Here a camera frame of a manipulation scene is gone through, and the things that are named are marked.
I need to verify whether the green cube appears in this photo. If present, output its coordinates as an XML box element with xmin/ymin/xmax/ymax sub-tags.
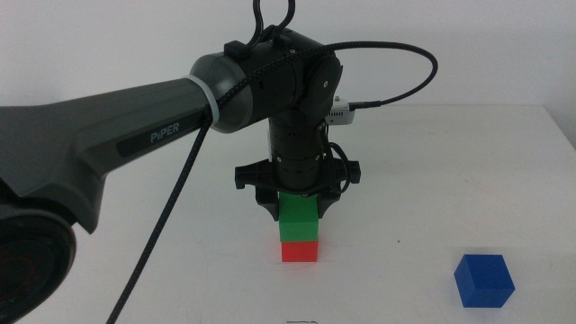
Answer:
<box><xmin>277</xmin><ymin>192</ymin><xmax>321</xmax><ymax>244</ymax></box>

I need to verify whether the red cube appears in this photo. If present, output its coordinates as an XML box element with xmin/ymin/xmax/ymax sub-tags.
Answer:
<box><xmin>281</xmin><ymin>240</ymin><xmax>320</xmax><ymax>264</ymax></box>

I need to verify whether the blue cube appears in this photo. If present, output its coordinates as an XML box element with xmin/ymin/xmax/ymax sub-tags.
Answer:
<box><xmin>453</xmin><ymin>254</ymin><xmax>517</xmax><ymax>309</ymax></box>

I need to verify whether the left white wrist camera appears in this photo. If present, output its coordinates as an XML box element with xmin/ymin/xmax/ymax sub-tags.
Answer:
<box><xmin>323</xmin><ymin>94</ymin><xmax>356</xmax><ymax>127</ymax></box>

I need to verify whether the white cable tie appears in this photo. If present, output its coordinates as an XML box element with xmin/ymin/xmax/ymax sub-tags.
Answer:
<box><xmin>183</xmin><ymin>74</ymin><xmax>221</xmax><ymax>130</ymax></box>

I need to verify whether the black looped wrist cable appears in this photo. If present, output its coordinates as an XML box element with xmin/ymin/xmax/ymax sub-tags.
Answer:
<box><xmin>250</xmin><ymin>0</ymin><xmax>297</xmax><ymax>49</ymax></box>

